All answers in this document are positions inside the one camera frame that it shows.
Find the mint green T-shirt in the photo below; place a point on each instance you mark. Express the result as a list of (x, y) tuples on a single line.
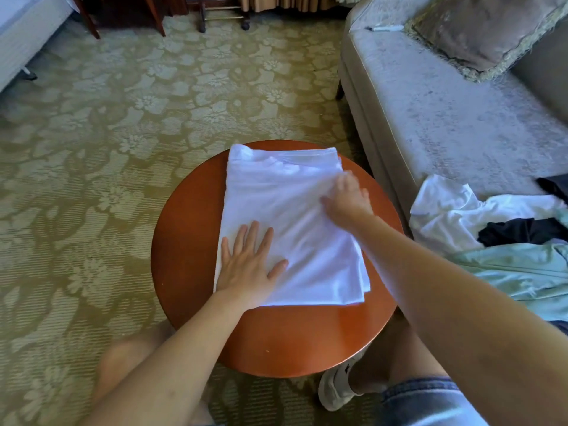
[(515, 275)]

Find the small white flat object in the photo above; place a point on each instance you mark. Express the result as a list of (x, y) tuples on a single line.
[(386, 28)]

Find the person's right leg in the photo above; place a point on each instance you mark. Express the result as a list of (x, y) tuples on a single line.
[(399, 355)]

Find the person's right hand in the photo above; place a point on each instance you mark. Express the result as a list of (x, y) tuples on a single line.
[(346, 204)]

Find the dark wooden nightstand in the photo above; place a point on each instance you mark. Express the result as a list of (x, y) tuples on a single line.
[(124, 4)]

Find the black valet stand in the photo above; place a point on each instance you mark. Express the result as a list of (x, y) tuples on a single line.
[(222, 15)]

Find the brown fringed cushion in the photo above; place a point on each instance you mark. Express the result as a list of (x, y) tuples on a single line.
[(488, 31)]

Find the white sneaker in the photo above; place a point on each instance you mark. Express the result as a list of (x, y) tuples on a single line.
[(335, 386)]

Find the person's left hand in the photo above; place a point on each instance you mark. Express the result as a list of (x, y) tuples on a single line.
[(248, 266)]

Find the white tiger print T-shirt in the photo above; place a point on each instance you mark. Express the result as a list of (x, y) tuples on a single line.
[(284, 217)]

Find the grey velvet chaise sofa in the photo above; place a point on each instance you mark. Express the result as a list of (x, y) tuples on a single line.
[(435, 111)]

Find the pile of clothes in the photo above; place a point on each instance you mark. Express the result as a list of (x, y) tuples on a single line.
[(461, 208)]

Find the round wooden table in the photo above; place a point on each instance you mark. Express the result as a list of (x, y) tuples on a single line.
[(186, 244)]

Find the white bed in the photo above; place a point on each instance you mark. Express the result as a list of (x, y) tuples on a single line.
[(27, 31)]

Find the blue denim shorts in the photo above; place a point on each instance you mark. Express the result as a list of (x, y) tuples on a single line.
[(430, 403)]

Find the beige curtain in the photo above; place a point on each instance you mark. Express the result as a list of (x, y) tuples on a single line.
[(288, 2)]

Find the person's right forearm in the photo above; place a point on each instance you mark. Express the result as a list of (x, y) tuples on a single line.
[(479, 324)]

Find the person's left forearm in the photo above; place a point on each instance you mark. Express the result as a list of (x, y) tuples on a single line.
[(169, 368)]

